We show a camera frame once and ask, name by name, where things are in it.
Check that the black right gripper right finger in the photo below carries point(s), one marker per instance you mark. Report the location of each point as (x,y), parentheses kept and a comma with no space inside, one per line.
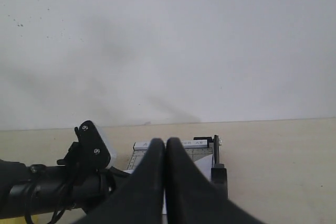
(190,197)

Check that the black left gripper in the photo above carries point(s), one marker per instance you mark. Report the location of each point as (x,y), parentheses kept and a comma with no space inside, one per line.
(86,189)

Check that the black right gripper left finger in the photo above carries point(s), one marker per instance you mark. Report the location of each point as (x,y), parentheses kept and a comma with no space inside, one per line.
(140,199)

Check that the white paper sheet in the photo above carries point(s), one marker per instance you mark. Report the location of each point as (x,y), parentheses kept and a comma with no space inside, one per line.
(203,164)

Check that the black cutter blade arm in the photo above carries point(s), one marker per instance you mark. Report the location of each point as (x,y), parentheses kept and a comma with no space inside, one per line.
(218,170)

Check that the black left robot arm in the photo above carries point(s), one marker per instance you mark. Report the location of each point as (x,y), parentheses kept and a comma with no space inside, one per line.
(30,190)

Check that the grey paper cutter base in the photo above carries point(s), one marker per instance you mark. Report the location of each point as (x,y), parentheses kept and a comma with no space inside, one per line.
(196,148)

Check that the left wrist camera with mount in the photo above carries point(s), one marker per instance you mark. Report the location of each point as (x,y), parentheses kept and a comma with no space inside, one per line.
(96,153)

